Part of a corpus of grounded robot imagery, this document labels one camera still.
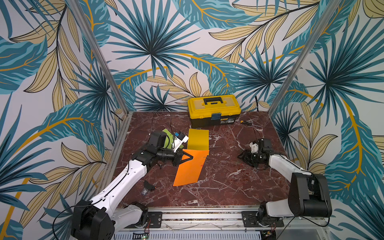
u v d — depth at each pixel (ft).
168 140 2.06
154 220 2.40
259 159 2.22
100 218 1.22
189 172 2.31
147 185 2.76
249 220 2.40
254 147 2.80
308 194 1.42
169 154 2.09
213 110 3.38
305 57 2.81
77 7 2.22
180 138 2.14
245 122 3.72
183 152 2.20
